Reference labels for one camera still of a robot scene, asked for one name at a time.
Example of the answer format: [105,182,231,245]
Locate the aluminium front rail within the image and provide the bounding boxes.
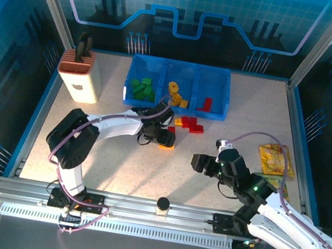
[0,174,326,244]

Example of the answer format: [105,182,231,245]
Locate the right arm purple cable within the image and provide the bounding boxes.
[208,126,332,249]

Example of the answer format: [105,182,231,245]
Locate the green yellow snack bag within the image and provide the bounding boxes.
[255,172,293,203]

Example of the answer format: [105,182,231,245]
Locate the yellow round lego piece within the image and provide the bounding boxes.
[167,81,181,95]

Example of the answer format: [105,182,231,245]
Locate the white knife block brown top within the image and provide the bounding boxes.
[52,46,107,107]

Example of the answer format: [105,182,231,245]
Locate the black knob on beige base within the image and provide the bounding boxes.
[154,195,173,218]

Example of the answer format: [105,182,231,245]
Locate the black knife handle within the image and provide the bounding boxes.
[81,35,95,64]
[74,31,88,63]

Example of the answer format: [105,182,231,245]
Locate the aluminium frame post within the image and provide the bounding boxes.
[286,0,332,96]
[12,0,82,51]

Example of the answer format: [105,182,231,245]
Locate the blue three-compartment bin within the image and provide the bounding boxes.
[120,52,235,122]

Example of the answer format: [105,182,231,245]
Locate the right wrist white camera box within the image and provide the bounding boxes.
[214,137,231,154]

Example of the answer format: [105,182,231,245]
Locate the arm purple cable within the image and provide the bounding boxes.
[37,78,179,248]
[208,126,332,249]

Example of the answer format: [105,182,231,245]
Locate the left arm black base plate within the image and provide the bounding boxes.
[46,187,111,217]

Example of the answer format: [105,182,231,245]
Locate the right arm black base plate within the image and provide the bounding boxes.
[210,212,253,239]

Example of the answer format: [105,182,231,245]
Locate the slotted white cable duct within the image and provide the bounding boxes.
[0,202,237,249]

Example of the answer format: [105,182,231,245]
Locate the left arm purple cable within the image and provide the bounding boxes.
[37,78,179,248]

